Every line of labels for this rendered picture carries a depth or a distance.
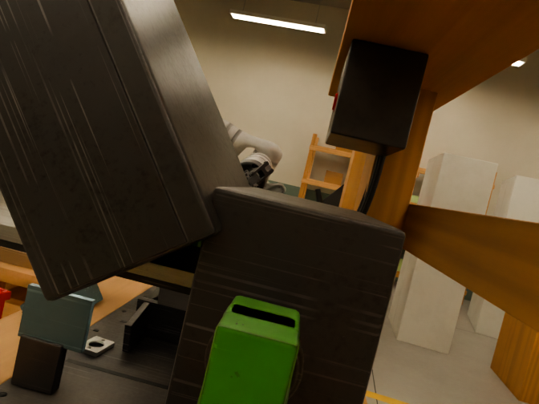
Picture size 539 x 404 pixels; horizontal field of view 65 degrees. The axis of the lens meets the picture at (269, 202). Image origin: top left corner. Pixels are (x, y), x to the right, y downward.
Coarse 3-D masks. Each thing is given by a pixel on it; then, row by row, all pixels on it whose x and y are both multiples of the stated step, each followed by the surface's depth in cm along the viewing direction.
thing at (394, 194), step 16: (432, 96) 83; (416, 112) 83; (432, 112) 83; (416, 128) 83; (416, 144) 83; (352, 160) 128; (368, 160) 92; (400, 160) 84; (416, 160) 84; (352, 176) 128; (368, 176) 87; (384, 176) 84; (400, 176) 84; (352, 192) 128; (384, 192) 84; (400, 192) 84; (352, 208) 128; (384, 208) 84; (400, 208) 84; (400, 224) 84
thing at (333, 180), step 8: (312, 144) 717; (312, 152) 717; (328, 152) 708; (336, 152) 706; (344, 152) 704; (312, 160) 760; (424, 168) 685; (304, 176) 720; (328, 176) 720; (336, 176) 718; (304, 184) 720; (312, 184) 714; (320, 184) 711; (328, 184) 709; (336, 184) 718; (304, 192) 764; (416, 200) 692; (488, 200) 668; (400, 264) 699
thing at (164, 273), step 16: (0, 208) 59; (0, 224) 51; (0, 240) 52; (16, 240) 51; (176, 256) 56; (192, 256) 58; (128, 272) 50; (144, 272) 50; (160, 272) 49; (176, 272) 49; (192, 272) 50; (176, 288) 50
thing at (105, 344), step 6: (96, 336) 76; (90, 342) 74; (96, 342) 75; (102, 342) 75; (108, 342) 75; (114, 342) 75; (90, 348) 72; (96, 348) 72; (102, 348) 72; (108, 348) 74; (90, 354) 71; (96, 354) 70
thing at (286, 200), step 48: (240, 192) 39; (240, 240) 38; (288, 240) 38; (336, 240) 38; (384, 240) 37; (192, 288) 39; (240, 288) 39; (288, 288) 38; (336, 288) 38; (384, 288) 38; (192, 336) 39; (336, 336) 38; (192, 384) 39; (336, 384) 38
